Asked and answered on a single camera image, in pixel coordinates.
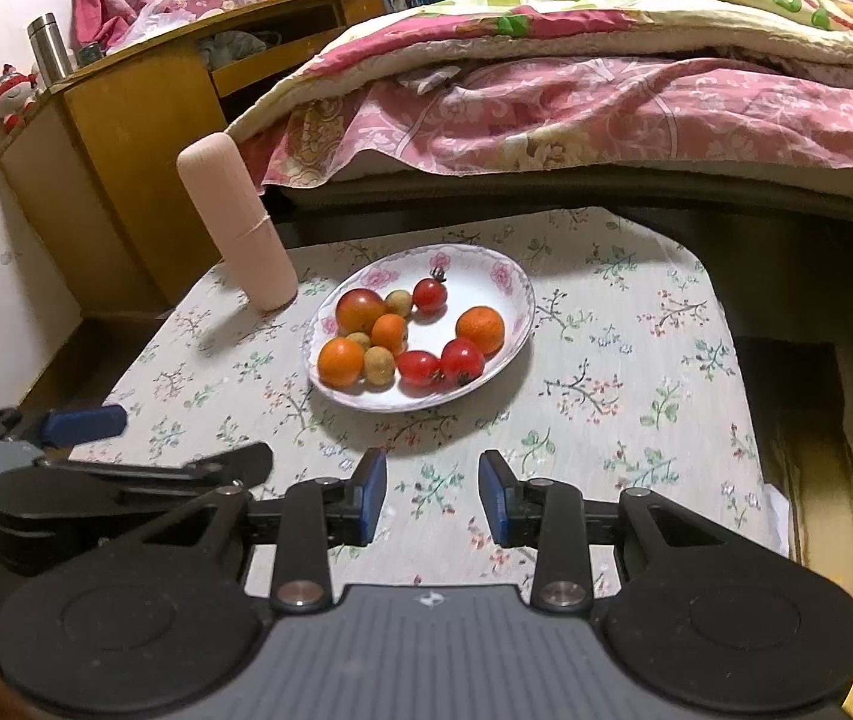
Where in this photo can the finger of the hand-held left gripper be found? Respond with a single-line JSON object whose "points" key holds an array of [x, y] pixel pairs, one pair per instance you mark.
{"points": [[231, 469], [85, 424]]}

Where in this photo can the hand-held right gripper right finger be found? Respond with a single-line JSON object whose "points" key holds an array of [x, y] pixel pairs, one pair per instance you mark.
{"points": [[495, 499]]}

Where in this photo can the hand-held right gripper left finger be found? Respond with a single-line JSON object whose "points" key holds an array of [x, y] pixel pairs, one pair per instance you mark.
{"points": [[372, 499]]}

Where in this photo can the brown longan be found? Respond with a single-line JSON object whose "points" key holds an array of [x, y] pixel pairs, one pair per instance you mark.
{"points": [[357, 340], [379, 365], [397, 302]]}

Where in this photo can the red cherry tomato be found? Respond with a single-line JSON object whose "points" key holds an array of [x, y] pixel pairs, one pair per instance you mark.
{"points": [[462, 360], [417, 367], [430, 295]]}

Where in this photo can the orange tangerine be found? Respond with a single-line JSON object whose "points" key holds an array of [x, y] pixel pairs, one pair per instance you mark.
{"points": [[480, 330], [389, 332], [341, 361]]}

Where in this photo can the large red tomato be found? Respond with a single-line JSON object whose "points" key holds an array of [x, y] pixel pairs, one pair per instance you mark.
{"points": [[360, 309]]}

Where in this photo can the white floral rimmed plate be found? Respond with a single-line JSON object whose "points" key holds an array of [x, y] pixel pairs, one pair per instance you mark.
{"points": [[471, 277]]}

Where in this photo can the floral printed tablecloth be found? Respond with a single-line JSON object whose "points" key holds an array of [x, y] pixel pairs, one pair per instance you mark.
{"points": [[621, 390]]}

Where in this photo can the pink ribbed cylinder container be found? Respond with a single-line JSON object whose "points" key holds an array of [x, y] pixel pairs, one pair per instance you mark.
{"points": [[246, 225]]}

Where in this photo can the wooden cabinet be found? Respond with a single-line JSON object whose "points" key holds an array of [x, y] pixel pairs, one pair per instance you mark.
{"points": [[134, 135]]}

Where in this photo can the red white plush toy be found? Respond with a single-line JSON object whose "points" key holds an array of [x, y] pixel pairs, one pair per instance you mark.
{"points": [[10, 97]]}

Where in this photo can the small dark jar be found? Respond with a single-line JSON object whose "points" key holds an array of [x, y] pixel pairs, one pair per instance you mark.
{"points": [[89, 54]]}

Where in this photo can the steel vacuum flask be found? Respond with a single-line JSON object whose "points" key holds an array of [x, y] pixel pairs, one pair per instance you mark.
{"points": [[48, 45]]}

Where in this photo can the pink floral quilt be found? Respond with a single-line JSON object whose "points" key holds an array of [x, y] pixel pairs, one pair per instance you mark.
{"points": [[621, 112]]}

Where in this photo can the grey cloth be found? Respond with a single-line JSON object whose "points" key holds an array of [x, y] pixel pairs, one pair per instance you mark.
{"points": [[235, 45]]}

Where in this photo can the white plastic bag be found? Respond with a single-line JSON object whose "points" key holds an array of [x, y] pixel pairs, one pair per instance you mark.
{"points": [[164, 15]]}

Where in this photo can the dark bed frame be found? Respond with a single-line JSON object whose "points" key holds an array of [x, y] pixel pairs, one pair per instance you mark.
{"points": [[546, 191]]}

